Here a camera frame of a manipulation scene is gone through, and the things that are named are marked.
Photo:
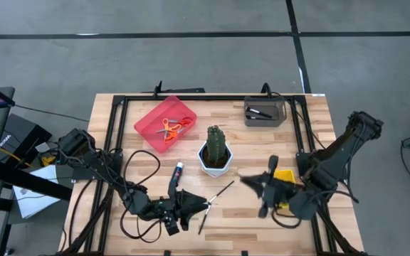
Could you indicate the pink-red translucent plastic bin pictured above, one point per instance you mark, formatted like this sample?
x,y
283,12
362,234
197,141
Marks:
x,y
151,124

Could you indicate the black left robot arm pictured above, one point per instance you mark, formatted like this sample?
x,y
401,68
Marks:
x,y
94,163

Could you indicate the white-bristled black brush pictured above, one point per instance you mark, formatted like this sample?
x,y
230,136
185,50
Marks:
x,y
260,112

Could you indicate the grey plastic bin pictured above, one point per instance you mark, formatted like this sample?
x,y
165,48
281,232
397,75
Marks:
x,y
279,121

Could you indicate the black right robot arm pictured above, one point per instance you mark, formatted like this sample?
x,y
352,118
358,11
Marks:
x,y
336,153

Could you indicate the white label sticker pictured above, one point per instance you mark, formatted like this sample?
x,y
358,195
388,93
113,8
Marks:
x,y
317,95

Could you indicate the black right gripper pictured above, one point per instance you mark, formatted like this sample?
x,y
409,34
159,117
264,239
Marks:
x,y
279,197

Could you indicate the black table bracket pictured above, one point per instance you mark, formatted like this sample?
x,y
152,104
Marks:
x,y
176,90

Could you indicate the yellow slotted plastic basket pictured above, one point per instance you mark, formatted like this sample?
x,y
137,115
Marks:
x,y
285,175

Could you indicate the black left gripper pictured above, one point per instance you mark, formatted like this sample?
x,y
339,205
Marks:
x,y
171,209

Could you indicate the green cactus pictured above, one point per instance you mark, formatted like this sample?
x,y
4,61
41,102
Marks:
x,y
215,142

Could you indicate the black stand beam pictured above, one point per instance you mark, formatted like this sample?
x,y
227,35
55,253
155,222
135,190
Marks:
x,y
30,181

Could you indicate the dark blue paint bottle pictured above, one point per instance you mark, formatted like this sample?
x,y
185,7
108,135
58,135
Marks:
x,y
178,170

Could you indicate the dark-bristled black brush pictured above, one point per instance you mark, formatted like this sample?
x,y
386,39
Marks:
x,y
253,117

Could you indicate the white hexagonal plant pot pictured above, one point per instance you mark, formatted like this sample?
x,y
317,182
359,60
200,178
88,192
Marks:
x,y
215,172

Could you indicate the white paper sheet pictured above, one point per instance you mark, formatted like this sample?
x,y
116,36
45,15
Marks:
x,y
34,202

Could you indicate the black equipment box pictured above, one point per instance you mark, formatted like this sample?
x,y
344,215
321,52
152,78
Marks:
x,y
16,131

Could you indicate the black table clamp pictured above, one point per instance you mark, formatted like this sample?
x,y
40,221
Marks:
x,y
266,89

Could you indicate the black aluminium table frame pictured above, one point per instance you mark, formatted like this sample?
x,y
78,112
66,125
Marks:
x,y
208,97

